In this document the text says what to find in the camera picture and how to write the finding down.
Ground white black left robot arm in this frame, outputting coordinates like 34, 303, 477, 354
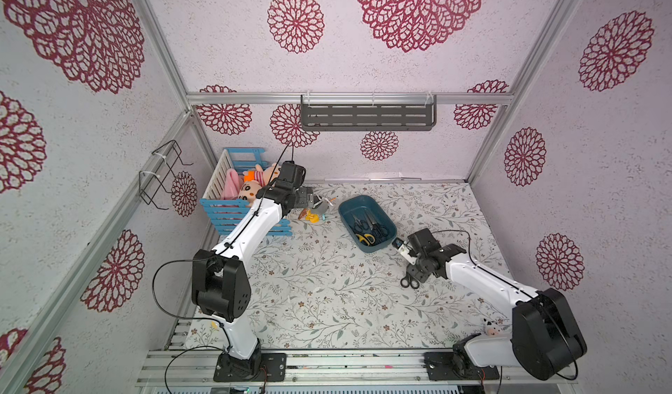
192, 161, 306, 361

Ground teal plastic storage box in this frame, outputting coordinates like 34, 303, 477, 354
338, 195, 397, 254

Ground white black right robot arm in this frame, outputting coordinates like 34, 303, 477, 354
392, 228, 587, 382

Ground small black scissors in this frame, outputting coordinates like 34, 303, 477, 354
400, 273, 420, 290

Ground grey wall shelf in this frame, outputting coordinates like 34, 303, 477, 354
299, 95, 437, 132

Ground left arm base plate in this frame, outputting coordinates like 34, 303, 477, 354
213, 346, 287, 383

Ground blue white slatted toy crate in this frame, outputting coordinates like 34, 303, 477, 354
201, 147, 272, 236

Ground yellow handled scissors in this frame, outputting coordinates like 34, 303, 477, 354
355, 232, 376, 246

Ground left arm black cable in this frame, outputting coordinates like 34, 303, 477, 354
151, 258, 232, 343

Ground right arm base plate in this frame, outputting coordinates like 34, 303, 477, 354
423, 334, 501, 382

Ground pink fluffy plush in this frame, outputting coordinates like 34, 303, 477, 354
222, 168, 243, 201

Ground front pink pig plush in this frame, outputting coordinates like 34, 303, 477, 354
238, 180, 264, 207

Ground small cow figurine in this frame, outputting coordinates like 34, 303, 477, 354
484, 320, 501, 336

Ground rear pink pig plush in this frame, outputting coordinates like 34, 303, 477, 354
243, 163, 281, 187

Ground black wire wall rack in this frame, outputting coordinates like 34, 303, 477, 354
138, 139, 193, 211

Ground pink pig plush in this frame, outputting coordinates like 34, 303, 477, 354
243, 163, 281, 187
238, 180, 264, 207

